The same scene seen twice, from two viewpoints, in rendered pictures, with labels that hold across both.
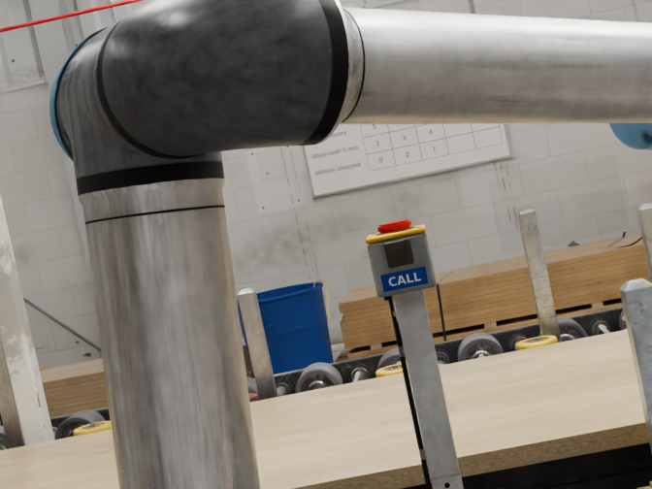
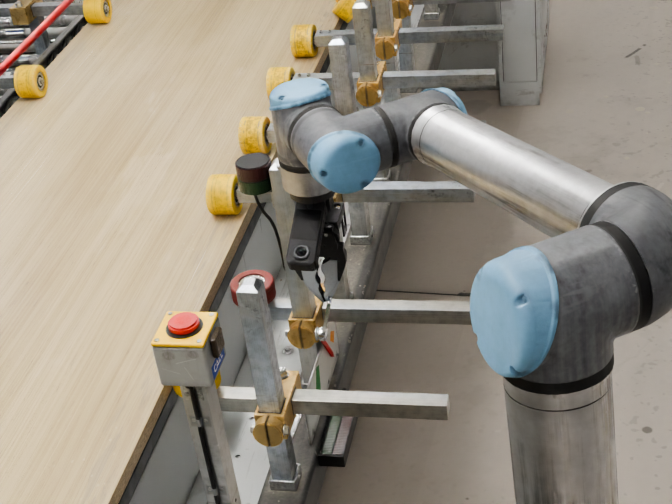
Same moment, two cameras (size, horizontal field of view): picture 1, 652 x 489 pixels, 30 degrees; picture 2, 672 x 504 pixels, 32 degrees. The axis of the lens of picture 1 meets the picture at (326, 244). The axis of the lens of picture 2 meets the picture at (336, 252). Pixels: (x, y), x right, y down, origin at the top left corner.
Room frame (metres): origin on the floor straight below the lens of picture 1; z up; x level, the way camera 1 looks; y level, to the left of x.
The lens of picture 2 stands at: (1.00, 1.09, 2.09)
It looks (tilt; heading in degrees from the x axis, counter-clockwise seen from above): 33 degrees down; 280
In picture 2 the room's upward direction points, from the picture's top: 8 degrees counter-clockwise
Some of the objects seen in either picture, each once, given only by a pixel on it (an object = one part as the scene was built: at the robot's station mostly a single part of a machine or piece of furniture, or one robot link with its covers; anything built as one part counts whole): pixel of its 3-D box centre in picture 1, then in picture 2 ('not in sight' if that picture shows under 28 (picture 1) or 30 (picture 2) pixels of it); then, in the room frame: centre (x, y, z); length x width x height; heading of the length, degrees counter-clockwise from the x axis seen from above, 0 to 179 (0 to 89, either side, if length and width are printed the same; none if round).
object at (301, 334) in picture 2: not in sight; (307, 315); (1.38, -0.61, 0.85); 0.13 x 0.06 x 0.05; 85
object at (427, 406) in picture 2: not in sight; (315, 403); (1.33, -0.38, 0.84); 0.43 x 0.03 x 0.04; 175
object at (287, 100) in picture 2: not in sight; (303, 123); (1.31, -0.47, 1.30); 0.10 x 0.09 x 0.12; 120
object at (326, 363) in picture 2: not in sight; (322, 375); (1.36, -0.56, 0.75); 0.26 x 0.01 x 0.10; 85
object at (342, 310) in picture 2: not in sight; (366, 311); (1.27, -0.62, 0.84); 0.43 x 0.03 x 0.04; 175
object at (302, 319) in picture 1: (291, 346); not in sight; (7.20, 0.33, 0.36); 0.59 x 0.57 x 0.73; 171
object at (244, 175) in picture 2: not in sight; (253, 167); (1.42, -0.59, 1.17); 0.06 x 0.06 x 0.02
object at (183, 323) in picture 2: (395, 229); (184, 325); (1.42, -0.08, 1.22); 0.04 x 0.04 x 0.02
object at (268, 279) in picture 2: not in sight; (256, 304); (1.48, -0.64, 0.85); 0.08 x 0.08 x 0.11
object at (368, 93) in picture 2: not in sight; (371, 83); (1.31, -1.36, 0.95); 0.13 x 0.06 x 0.05; 85
